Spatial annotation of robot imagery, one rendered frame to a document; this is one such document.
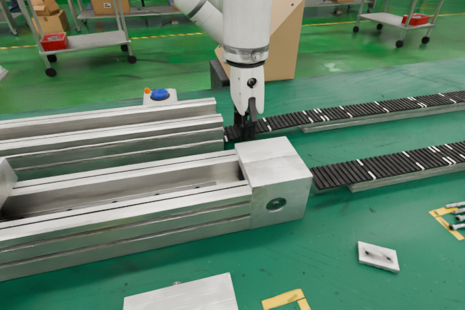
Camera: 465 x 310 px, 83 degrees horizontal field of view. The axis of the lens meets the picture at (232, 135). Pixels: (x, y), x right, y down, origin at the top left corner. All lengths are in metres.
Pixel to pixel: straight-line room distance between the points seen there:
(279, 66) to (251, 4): 0.45
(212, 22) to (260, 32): 0.42
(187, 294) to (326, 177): 0.30
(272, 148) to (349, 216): 0.17
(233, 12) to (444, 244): 0.48
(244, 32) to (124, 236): 0.36
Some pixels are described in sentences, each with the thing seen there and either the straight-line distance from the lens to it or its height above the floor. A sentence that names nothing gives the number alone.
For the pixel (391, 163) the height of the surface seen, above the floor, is 0.81.
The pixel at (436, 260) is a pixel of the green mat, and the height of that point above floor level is 0.78.
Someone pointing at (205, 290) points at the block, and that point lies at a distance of 0.29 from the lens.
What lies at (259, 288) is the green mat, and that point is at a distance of 0.39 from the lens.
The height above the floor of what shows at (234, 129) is 0.80.
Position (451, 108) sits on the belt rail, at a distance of 0.91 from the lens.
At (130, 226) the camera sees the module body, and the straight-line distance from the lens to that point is 0.39.
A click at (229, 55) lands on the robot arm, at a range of 0.49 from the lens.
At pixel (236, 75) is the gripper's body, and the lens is 0.50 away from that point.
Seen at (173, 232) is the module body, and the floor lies 0.81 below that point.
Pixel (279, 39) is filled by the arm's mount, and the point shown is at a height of 0.91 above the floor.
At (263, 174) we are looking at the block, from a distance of 0.38.
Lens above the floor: 1.14
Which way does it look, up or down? 36 degrees down
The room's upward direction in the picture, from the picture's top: straight up
